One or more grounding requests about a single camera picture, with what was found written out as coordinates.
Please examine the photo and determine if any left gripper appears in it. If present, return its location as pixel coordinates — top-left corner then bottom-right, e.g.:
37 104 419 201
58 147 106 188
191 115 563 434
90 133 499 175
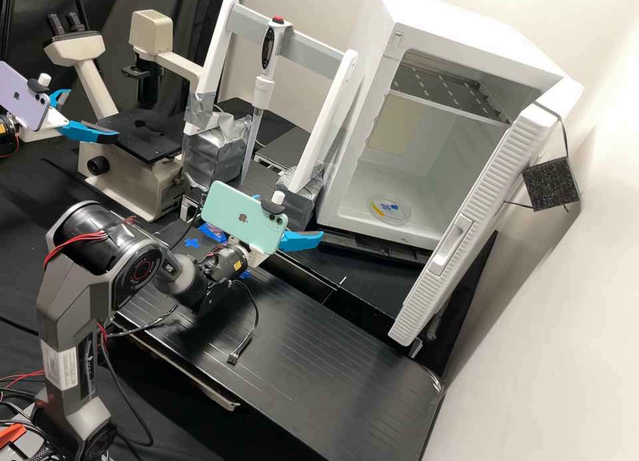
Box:
21 88 120 144

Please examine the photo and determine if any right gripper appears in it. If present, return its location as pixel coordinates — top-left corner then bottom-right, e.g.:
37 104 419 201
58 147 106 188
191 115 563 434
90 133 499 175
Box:
243 229 325 269

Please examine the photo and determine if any incubator door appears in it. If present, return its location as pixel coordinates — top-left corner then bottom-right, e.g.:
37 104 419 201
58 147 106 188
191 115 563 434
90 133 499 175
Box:
387 100 581 348

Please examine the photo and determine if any black platform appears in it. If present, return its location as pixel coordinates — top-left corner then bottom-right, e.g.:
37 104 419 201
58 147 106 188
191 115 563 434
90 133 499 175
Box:
262 229 440 333
253 126 320 172
115 261 445 461

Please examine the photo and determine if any cream microscope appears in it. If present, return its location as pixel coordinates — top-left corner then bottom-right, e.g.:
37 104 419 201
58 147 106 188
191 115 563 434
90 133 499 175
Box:
43 9 208 224

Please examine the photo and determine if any blue bottle holder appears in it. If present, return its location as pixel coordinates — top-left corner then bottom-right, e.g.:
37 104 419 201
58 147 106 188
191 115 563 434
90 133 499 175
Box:
197 223 228 243

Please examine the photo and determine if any petri dish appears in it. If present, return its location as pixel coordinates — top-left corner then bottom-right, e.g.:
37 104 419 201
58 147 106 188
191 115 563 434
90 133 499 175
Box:
369 192 415 226

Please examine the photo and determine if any white pipette stand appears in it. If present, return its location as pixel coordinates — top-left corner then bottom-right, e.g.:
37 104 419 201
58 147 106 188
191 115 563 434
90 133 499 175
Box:
180 0 360 224

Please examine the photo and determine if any pipette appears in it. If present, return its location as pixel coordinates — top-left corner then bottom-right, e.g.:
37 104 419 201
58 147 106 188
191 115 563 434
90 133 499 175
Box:
243 15 296 184

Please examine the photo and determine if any white incubator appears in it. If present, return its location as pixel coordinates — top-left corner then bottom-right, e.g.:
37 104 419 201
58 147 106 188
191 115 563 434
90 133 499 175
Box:
317 0 585 253

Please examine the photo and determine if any left wrist camera phone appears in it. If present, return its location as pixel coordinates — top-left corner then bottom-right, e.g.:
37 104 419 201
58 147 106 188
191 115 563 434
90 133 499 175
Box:
0 61 55 132

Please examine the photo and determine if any wrist camera phone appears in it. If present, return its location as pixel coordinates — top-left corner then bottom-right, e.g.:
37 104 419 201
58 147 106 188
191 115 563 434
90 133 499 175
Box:
0 61 55 132
200 180 290 257

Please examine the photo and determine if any right wrist camera phone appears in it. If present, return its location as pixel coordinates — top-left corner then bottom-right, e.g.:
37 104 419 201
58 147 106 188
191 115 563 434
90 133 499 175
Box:
200 180 290 257

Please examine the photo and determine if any black cable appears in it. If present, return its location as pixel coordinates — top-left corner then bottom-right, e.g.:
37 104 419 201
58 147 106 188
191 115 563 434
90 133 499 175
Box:
225 279 261 366
99 361 156 448

